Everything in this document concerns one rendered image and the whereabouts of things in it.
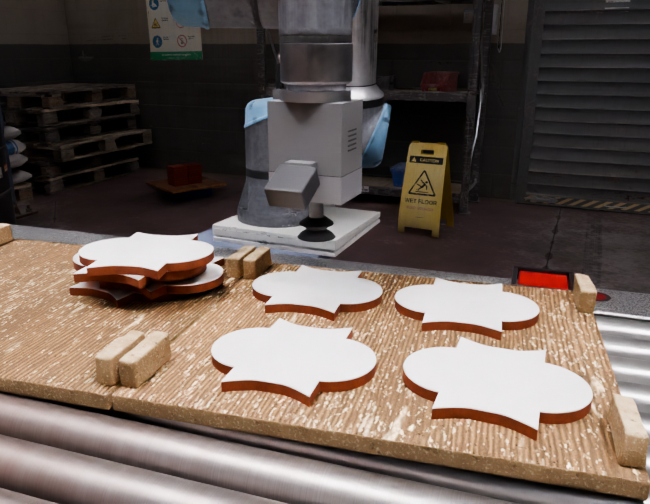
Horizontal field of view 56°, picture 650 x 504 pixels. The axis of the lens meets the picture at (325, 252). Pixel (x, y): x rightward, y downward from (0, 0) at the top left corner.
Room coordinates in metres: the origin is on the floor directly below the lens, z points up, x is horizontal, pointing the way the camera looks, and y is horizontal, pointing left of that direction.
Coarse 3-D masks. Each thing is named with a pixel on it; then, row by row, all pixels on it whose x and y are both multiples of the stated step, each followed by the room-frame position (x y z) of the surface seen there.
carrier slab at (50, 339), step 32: (0, 256) 0.81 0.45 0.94; (32, 256) 0.81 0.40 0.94; (64, 256) 0.81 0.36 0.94; (0, 288) 0.69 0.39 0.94; (32, 288) 0.69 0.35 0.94; (64, 288) 0.69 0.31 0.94; (224, 288) 0.69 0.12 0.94; (0, 320) 0.60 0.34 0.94; (32, 320) 0.60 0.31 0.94; (64, 320) 0.60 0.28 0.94; (96, 320) 0.60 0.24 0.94; (128, 320) 0.60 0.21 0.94; (160, 320) 0.60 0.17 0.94; (192, 320) 0.60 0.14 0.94; (0, 352) 0.52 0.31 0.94; (32, 352) 0.52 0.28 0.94; (64, 352) 0.52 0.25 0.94; (96, 352) 0.52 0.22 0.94; (0, 384) 0.48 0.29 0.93; (32, 384) 0.47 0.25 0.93; (64, 384) 0.46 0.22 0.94; (96, 384) 0.46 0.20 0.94
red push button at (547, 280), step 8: (520, 272) 0.76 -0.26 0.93; (528, 272) 0.76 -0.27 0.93; (536, 272) 0.76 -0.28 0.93; (520, 280) 0.73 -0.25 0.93; (528, 280) 0.73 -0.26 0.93; (536, 280) 0.73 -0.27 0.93; (544, 280) 0.73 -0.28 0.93; (552, 280) 0.73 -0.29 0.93; (560, 280) 0.73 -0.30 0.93; (560, 288) 0.70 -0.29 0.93
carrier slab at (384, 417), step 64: (256, 320) 0.60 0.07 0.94; (320, 320) 0.60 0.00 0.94; (384, 320) 0.60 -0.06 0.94; (576, 320) 0.60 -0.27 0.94; (192, 384) 0.46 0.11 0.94; (384, 384) 0.46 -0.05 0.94; (384, 448) 0.39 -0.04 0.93; (448, 448) 0.38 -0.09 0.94; (512, 448) 0.38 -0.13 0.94; (576, 448) 0.38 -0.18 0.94
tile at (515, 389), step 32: (416, 352) 0.50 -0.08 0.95; (448, 352) 0.50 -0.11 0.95; (480, 352) 0.50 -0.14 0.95; (512, 352) 0.50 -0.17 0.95; (544, 352) 0.50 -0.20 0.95; (416, 384) 0.45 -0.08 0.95; (448, 384) 0.45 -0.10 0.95; (480, 384) 0.45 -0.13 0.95; (512, 384) 0.45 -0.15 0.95; (544, 384) 0.45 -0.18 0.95; (576, 384) 0.45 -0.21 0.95; (448, 416) 0.41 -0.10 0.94; (480, 416) 0.41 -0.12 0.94; (512, 416) 0.40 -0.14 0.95; (544, 416) 0.41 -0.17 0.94; (576, 416) 0.41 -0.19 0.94
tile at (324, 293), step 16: (288, 272) 0.71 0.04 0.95; (304, 272) 0.71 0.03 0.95; (320, 272) 0.71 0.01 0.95; (336, 272) 0.71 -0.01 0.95; (352, 272) 0.71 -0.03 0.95; (256, 288) 0.66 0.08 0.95; (272, 288) 0.66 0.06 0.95; (288, 288) 0.66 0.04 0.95; (304, 288) 0.66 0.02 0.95; (320, 288) 0.66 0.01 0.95; (336, 288) 0.66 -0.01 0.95; (352, 288) 0.66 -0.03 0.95; (368, 288) 0.66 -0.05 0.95; (272, 304) 0.62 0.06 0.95; (288, 304) 0.62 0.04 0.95; (304, 304) 0.61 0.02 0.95; (320, 304) 0.61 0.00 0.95; (336, 304) 0.61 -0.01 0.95; (352, 304) 0.62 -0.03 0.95; (368, 304) 0.62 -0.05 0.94
